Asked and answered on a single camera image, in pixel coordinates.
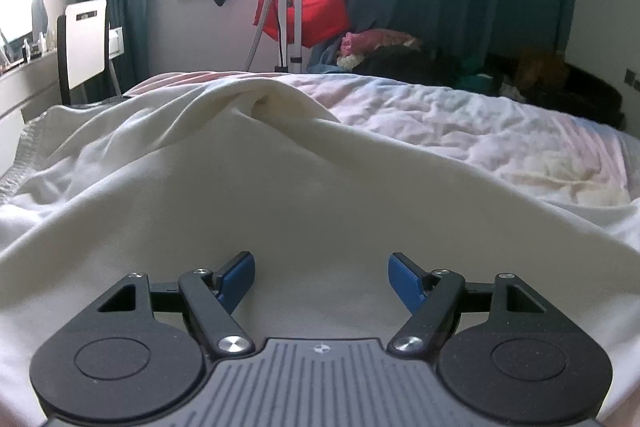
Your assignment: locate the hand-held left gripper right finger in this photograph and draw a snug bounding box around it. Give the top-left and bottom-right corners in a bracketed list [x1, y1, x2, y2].
[388, 251, 546, 356]

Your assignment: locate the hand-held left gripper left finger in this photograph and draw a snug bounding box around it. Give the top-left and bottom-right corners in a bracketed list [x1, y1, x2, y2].
[96, 251, 256, 355]

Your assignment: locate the cream white garment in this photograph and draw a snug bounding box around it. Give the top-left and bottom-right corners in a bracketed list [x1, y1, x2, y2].
[0, 76, 640, 427]

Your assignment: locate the pile of clothes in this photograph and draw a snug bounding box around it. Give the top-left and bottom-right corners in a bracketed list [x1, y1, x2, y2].
[450, 47, 626, 130]
[306, 28, 506, 88]

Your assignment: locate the pale pink bed sheet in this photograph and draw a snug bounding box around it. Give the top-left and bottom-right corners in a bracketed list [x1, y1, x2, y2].
[122, 71, 640, 208]

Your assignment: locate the red bag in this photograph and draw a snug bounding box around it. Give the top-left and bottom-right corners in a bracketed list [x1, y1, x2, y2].
[253, 0, 350, 48]

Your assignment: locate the white chair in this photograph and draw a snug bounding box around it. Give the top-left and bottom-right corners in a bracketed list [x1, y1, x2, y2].
[56, 0, 121, 105]

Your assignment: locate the white desk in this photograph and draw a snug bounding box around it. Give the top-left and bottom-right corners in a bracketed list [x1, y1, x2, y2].
[0, 27, 124, 168]

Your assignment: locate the dark vase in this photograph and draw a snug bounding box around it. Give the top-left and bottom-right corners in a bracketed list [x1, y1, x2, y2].
[31, 0, 49, 36]

